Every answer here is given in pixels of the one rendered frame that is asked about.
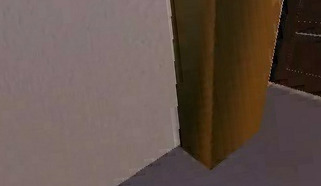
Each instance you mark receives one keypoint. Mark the orange-brown wooden door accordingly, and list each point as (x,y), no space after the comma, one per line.
(230,73)

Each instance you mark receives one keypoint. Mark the dark brown wooden cabinet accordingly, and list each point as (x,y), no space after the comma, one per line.
(317,46)

